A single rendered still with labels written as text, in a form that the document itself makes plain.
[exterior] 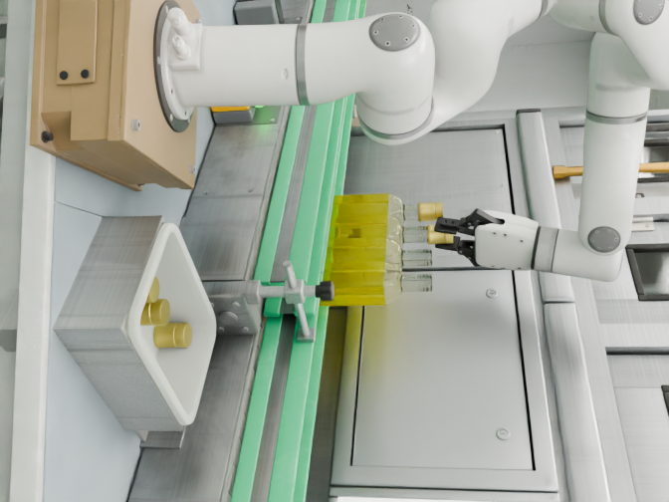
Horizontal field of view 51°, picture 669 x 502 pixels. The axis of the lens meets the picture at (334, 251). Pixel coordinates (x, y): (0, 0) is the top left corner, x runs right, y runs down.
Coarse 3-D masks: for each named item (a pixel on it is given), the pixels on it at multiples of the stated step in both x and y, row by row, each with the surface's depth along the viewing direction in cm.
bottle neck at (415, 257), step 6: (408, 252) 118; (414, 252) 118; (420, 252) 118; (426, 252) 118; (408, 258) 118; (414, 258) 118; (420, 258) 118; (426, 258) 117; (408, 264) 118; (414, 264) 118; (420, 264) 118; (426, 264) 118
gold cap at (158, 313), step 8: (144, 304) 87; (152, 304) 87; (160, 304) 87; (168, 304) 89; (144, 312) 87; (152, 312) 87; (160, 312) 87; (168, 312) 89; (144, 320) 87; (152, 320) 87; (160, 320) 87; (168, 320) 89
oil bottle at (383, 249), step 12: (336, 240) 121; (348, 240) 120; (360, 240) 120; (372, 240) 119; (384, 240) 119; (336, 252) 119; (348, 252) 118; (360, 252) 118; (372, 252) 118; (384, 252) 117; (396, 252) 117; (396, 264) 117
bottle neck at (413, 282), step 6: (402, 276) 115; (408, 276) 114; (414, 276) 114; (420, 276) 114; (426, 276) 114; (402, 282) 114; (408, 282) 114; (414, 282) 114; (420, 282) 114; (426, 282) 113; (402, 288) 114; (408, 288) 114; (414, 288) 114; (420, 288) 114; (426, 288) 114
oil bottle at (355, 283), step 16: (336, 272) 115; (352, 272) 115; (368, 272) 114; (384, 272) 114; (400, 272) 116; (336, 288) 114; (352, 288) 113; (368, 288) 113; (384, 288) 113; (400, 288) 114; (320, 304) 117; (336, 304) 117; (352, 304) 116; (368, 304) 116; (384, 304) 115
